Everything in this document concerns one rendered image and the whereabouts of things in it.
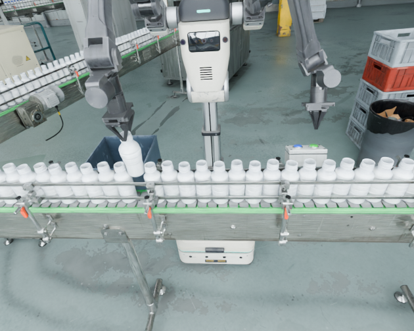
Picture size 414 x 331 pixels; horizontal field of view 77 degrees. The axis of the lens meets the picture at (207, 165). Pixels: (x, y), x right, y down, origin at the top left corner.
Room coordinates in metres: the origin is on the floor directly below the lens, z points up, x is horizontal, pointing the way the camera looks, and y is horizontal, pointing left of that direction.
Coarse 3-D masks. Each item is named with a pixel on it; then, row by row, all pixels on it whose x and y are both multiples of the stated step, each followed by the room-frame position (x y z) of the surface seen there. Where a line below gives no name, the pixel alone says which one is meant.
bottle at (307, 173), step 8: (304, 160) 0.68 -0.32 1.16; (312, 160) 0.68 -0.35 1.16; (304, 168) 0.67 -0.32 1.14; (312, 168) 0.66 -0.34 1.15; (304, 176) 0.65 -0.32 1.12; (312, 176) 0.65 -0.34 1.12; (296, 192) 0.67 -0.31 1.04; (304, 192) 0.65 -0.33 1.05; (312, 192) 0.65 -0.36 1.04; (304, 200) 0.65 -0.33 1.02
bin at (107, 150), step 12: (108, 144) 1.34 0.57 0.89; (144, 144) 1.32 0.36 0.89; (156, 144) 1.28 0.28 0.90; (96, 156) 1.19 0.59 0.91; (108, 156) 1.31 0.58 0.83; (120, 156) 1.33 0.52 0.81; (144, 156) 1.32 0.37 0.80; (156, 156) 1.24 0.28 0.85; (96, 168) 1.03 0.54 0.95; (144, 180) 1.01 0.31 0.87
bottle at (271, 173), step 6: (270, 162) 0.70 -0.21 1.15; (276, 162) 0.70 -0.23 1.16; (270, 168) 0.67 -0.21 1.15; (276, 168) 0.67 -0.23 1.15; (264, 174) 0.68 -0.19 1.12; (270, 174) 0.67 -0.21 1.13; (276, 174) 0.67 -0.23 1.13; (264, 180) 0.68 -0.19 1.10; (270, 180) 0.66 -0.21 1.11; (276, 180) 0.66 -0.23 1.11; (264, 186) 0.67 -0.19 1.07; (270, 186) 0.66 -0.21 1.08; (276, 186) 0.66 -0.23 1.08; (264, 192) 0.67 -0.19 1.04; (270, 192) 0.66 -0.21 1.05; (276, 192) 0.66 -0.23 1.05
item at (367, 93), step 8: (360, 88) 2.59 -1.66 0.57; (368, 88) 2.63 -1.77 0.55; (376, 88) 2.35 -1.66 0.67; (360, 96) 2.55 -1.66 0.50; (368, 96) 2.44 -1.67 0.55; (376, 96) 2.32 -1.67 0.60; (384, 96) 2.24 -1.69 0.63; (392, 96) 2.25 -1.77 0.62; (400, 96) 2.25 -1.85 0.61; (408, 96) 2.57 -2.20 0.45; (368, 104) 2.40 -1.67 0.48
